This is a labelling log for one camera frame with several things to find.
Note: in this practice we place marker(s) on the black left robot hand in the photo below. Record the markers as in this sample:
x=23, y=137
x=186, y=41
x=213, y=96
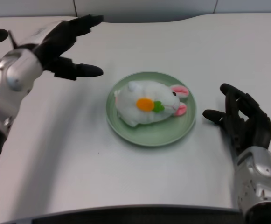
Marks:
x=60, y=49

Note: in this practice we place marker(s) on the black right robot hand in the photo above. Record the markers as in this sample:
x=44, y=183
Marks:
x=247, y=123

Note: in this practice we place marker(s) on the white rabbit plush doll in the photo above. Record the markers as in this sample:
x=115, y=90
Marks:
x=149, y=105

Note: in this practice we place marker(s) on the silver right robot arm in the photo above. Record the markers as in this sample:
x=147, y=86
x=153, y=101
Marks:
x=257, y=184

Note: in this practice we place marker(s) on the green round plate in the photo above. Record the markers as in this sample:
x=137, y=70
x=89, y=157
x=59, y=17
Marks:
x=149, y=135

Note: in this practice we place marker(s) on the dark robot torso edge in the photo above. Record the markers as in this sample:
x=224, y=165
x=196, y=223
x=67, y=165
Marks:
x=135, y=214

